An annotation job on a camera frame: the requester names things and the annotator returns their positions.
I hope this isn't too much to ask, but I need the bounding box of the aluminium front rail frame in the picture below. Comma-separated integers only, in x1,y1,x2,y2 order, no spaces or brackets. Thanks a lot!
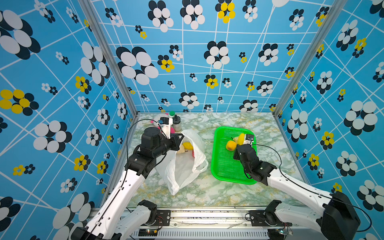
80,206,343,240

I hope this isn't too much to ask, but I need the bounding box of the left aluminium corner post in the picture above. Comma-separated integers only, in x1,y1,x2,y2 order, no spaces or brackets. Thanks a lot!
79,0,138,118

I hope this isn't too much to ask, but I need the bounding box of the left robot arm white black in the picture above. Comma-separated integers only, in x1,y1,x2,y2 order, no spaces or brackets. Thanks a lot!
70,127,185,240

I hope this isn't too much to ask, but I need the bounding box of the white plastic bag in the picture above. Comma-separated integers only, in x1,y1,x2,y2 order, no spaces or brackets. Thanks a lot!
156,129,208,196

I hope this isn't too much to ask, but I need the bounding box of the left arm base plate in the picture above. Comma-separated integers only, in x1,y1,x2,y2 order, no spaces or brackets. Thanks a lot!
141,210,171,227

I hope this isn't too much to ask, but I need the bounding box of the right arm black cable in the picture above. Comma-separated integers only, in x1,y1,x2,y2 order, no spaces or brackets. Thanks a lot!
242,143,373,233

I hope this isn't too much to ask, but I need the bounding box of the yellow banana toy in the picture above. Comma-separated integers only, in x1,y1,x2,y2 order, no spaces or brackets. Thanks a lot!
237,133,245,146

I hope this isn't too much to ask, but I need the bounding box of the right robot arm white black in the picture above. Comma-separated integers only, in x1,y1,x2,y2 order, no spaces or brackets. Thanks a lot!
234,144,361,240

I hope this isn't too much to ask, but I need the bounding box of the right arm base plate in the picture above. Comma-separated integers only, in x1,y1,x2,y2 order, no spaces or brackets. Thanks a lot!
245,210,292,228

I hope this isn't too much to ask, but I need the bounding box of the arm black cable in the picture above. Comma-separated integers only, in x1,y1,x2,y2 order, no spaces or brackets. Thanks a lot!
242,143,373,233
86,118,163,240

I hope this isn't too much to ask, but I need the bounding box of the aluminium corner post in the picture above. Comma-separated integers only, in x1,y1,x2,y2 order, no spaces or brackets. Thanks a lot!
79,0,138,118
273,0,347,119

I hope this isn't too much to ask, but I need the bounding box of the pink white plush toy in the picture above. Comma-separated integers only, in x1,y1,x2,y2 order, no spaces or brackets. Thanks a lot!
151,114,173,132

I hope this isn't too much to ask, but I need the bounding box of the orange yellow mango toy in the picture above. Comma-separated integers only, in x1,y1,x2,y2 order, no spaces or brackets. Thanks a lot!
226,140,238,152

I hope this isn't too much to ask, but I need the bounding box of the yellow lemon toy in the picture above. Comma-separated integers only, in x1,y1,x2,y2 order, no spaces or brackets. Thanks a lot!
183,142,194,151

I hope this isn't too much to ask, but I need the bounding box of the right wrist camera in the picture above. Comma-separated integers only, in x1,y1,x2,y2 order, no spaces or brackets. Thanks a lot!
243,134,255,145

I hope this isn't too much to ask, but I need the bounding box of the right aluminium corner post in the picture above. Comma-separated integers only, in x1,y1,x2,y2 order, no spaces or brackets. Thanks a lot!
273,0,347,119

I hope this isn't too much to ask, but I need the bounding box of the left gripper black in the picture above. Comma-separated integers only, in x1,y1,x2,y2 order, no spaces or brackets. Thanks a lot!
152,132,184,159

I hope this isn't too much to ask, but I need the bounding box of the green cap white bottle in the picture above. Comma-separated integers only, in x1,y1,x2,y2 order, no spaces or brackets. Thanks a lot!
169,111,176,118

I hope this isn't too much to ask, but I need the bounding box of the clear shaker jar black lid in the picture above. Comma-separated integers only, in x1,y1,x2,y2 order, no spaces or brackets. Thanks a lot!
172,115,182,132

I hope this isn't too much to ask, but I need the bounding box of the green plastic basket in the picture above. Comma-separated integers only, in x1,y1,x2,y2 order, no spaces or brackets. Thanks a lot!
211,127,256,185

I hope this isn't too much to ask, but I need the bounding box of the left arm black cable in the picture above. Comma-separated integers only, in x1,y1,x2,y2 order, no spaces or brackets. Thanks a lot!
86,118,163,240

